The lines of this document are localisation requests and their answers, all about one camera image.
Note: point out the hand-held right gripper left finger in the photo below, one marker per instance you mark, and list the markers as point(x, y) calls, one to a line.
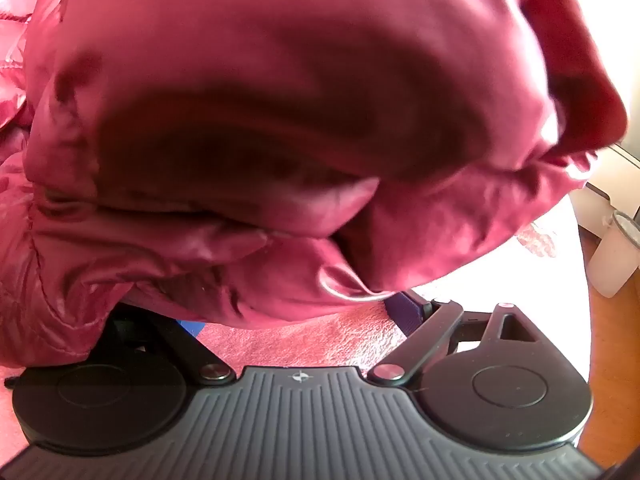
point(192, 328)

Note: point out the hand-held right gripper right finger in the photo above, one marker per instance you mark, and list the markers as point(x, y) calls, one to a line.
point(405, 312)

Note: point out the red puffer jacket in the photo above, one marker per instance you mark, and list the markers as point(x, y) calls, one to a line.
point(250, 110)

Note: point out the pink bed sheet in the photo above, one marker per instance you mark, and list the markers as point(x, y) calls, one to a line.
point(310, 340)

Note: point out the white nightstand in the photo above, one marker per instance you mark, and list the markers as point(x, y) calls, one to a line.
point(590, 210)

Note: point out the white trash bin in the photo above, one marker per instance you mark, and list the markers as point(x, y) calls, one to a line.
point(612, 260)

